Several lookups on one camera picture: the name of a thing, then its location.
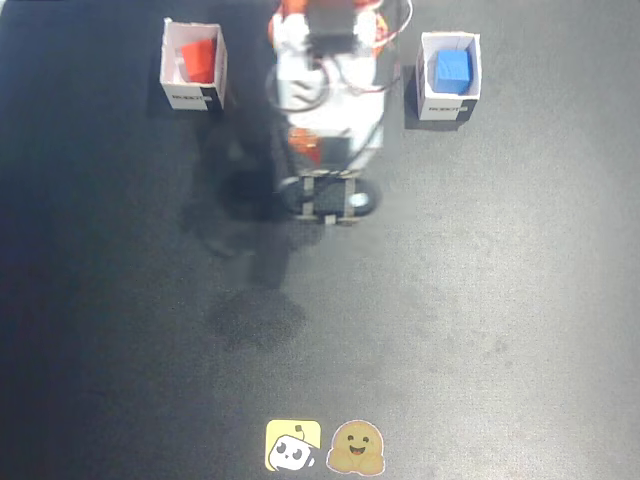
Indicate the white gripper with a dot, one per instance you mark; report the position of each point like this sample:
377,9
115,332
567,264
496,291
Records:
334,148

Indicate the blue cube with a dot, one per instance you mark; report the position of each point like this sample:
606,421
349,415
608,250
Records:
451,71

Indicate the red cube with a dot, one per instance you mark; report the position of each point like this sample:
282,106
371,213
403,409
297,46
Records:
199,60

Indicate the white cardboard box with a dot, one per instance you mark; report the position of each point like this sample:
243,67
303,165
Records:
192,97
440,107

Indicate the hugging face emoji sticker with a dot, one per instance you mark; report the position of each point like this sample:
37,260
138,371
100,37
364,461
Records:
356,447

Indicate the yellow robot sticker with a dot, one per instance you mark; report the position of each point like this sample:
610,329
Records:
292,446

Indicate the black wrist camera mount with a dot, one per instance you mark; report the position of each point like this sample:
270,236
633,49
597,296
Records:
327,197

